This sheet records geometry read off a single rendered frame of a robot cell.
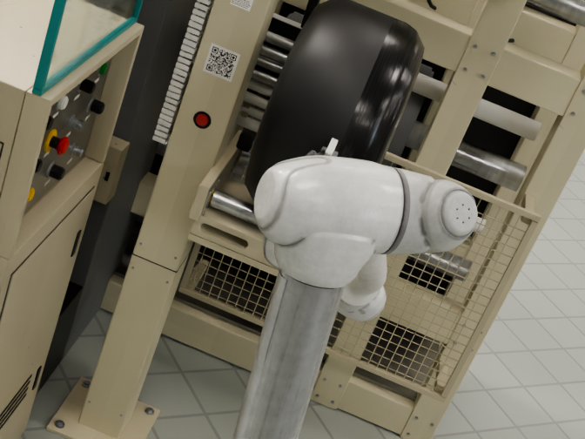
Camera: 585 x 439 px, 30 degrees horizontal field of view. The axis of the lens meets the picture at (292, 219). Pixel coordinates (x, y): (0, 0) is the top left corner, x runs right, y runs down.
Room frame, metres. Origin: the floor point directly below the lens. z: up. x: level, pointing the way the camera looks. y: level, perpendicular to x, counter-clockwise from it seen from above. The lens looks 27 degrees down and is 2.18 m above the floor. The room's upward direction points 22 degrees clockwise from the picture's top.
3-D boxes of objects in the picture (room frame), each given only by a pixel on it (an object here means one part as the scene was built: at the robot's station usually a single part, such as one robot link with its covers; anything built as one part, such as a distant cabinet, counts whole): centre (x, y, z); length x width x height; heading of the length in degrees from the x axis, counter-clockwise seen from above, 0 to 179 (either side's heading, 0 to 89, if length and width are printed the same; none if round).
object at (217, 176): (2.55, 0.22, 0.90); 0.40 x 0.03 x 0.10; 178
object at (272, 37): (2.94, 0.25, 1.05); 0.20 x 0.15 x 0.30; 88
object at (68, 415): (2.54, 0.30, 0.01); 0.27 x 0.27 x 0.02; 88
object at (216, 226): (2.41, 0.05, 0.84); 0.36 x 0.09 x 0.06; 88
